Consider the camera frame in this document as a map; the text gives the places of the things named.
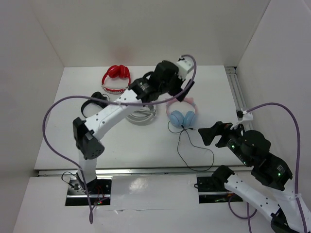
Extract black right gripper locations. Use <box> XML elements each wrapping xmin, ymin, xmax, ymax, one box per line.
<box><xmin>196</xmin><ymin>118</ymin><xmax>252</xmax><ymax>165</ymax></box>

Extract thin black headphone cable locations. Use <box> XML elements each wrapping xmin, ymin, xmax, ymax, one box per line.
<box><xmin>167</xmin><ymin>120</ymin><xmax>215</xmax><ymax>171</ymax></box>

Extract blue and pink headphones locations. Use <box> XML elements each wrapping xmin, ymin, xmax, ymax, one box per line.
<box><xmin>166</xmin><ymin>98</ymin><xmax>198</xmax><ymax>128</ymax></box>

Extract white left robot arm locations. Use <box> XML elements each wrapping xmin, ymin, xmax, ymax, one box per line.
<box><xmin>73</xmin><ymin>56</ymin><xmax>197</xmax><ymax>194</ymax></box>

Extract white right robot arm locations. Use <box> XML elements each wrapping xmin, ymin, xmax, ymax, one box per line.
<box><xmin>198</xmin><ymin>121</ymin><xmax>311</xmax><ymax>233</ymax></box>

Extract white headphones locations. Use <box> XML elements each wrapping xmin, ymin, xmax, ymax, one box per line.
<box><xmin>126</xmin><ymin>105</ymin><xmax>156</xmax><ymax>126</ymax></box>

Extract red headphones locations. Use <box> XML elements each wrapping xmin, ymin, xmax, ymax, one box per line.
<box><xmin>101</xmin><ymin>65</ymin><xmax>132</xmax><ymax>95</ymax></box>

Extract black headphones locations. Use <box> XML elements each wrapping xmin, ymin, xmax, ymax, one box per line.
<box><xmin>80</xmin><ymin>91</ymin><xmax>110</xmax><ymax>118</ymax></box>

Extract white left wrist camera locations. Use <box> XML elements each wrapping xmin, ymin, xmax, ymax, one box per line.
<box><xmin>175</xmin><ymin>57</ymin><xmax>194</xmax><ymax>81</ymax></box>

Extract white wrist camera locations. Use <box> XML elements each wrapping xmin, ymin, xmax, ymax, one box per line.
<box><xmin>175</xmin><ymin>57</ymin><xmax>194</xmax><ymax>81</ymax></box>
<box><xmin>230</xmin><ymin>109</ymin><xmax>254</xmax><ymax>130</ymax></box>

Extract aluminium rail at front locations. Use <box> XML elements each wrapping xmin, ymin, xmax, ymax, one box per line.
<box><xmin>38</xmin><ymin>167</ymin><xmax>217</xmax><ymax>176</ymax></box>

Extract aluminium rail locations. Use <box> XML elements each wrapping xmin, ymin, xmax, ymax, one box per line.
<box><xmin>38</xmin><ymin>167</ymin><xmax>217</xmax><ymax>176</ymax></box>
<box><xmin>225</xmin><ymin>66</ymin><xmax>253</xmax><ymax>132</ymax></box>

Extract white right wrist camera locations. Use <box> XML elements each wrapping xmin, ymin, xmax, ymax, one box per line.
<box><xmin>230</xmin><ymin>109</ymin><xmax>254</xmax><ymax>130</ymax></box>

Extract aluminium rail at right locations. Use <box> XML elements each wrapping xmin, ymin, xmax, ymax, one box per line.
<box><xmin>225</xmin><ymin>66</ymin><xmax>253</xmax><ymax>132</ymax></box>

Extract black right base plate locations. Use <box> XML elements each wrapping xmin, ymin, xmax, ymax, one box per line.
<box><xmin>193</xmin><ymin>176</ymin><xmax>242</xmax><ymax>204</ymax></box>

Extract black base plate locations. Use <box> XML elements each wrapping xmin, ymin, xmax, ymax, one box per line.
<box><xmin>193</xmin><ymin>176</ymin><xmax>242</xmax><ymax>204</ymax></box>
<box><xmin>65</xmin><ymin>177</ymin><xmax>113</xmax><ymax>206</ymax></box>

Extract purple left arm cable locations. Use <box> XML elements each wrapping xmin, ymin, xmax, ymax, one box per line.
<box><xmin>43</xmin><ymin>54</ymin><xmax>197</xmax><ymax>224</ymax></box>

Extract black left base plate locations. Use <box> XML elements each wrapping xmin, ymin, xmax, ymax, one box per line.
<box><xmin>65</xmin><ymin>177</ymin><xmax>113</xmax><ymax>206</ymax></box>

